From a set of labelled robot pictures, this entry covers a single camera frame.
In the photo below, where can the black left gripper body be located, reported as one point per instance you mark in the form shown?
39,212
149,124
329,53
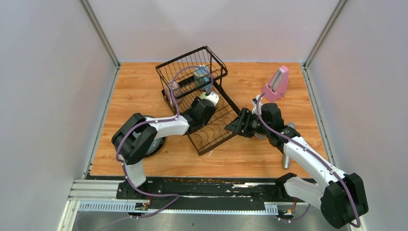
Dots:
207,119

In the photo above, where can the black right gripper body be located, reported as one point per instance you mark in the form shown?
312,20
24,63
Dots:
251,125

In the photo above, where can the pink ceramic mug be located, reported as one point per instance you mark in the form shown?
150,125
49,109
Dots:
176,93

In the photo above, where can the blue butterfly mug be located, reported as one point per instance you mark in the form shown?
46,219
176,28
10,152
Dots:
201,77

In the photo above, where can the light green mug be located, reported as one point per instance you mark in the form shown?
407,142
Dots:
203,95

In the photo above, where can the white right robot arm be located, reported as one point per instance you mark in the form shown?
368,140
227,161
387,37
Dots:
339,196

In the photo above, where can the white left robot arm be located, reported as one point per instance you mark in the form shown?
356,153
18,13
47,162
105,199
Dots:
140,133

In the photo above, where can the patterned ceramic bowl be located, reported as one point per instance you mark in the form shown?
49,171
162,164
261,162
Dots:
259,136

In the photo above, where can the pink metronome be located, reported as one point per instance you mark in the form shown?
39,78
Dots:
277,86

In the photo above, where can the silver microphone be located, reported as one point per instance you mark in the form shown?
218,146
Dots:
285,158

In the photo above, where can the blue-grey ceramic plate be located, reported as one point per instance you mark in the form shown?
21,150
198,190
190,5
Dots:
155,147

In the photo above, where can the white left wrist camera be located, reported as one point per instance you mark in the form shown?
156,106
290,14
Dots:
213,97

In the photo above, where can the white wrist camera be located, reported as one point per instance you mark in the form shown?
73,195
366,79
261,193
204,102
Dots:
213,97
257,103

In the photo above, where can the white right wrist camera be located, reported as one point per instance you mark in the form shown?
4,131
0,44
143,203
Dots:
257,103

